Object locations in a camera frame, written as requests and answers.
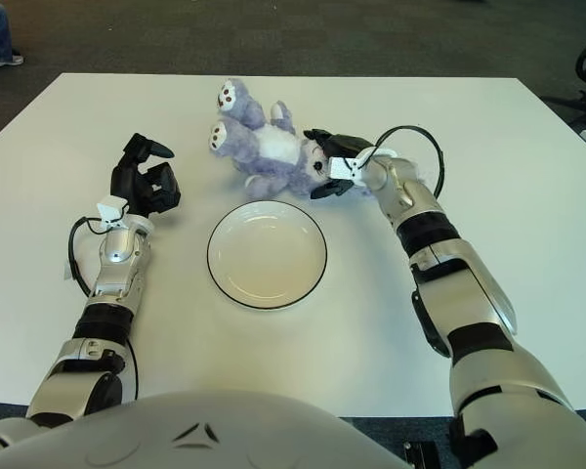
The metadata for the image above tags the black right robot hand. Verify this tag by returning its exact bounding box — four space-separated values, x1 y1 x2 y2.
303 128 377 200

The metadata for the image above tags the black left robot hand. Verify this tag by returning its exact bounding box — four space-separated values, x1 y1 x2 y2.
109 132 182 217

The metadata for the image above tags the purple plush bunny doll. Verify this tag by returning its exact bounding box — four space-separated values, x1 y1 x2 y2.
207 77 434 201

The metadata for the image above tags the white plate with black rim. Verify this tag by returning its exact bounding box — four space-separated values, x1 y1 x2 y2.
206 199 329 310

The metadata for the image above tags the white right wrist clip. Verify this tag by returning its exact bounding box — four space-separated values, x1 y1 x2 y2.
327 149 397 182

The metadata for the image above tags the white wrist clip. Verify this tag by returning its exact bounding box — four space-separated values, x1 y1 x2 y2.
327 149 397 182
96 194 131 231

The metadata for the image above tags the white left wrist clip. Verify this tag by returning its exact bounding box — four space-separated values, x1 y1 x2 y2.
96 194 131 231

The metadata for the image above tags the grey robot torso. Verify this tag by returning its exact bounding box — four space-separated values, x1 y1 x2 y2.
0 388 406 469

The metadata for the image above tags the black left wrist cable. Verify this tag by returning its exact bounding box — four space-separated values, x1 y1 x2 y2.
67 214 128 297

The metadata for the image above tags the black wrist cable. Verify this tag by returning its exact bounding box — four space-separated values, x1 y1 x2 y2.
67 214 128 297
373 125 445 196

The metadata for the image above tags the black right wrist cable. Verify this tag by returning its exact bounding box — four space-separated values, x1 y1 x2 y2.
373 125 445 196

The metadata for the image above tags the black bracket below table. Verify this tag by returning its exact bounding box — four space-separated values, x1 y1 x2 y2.
403 441 440 469

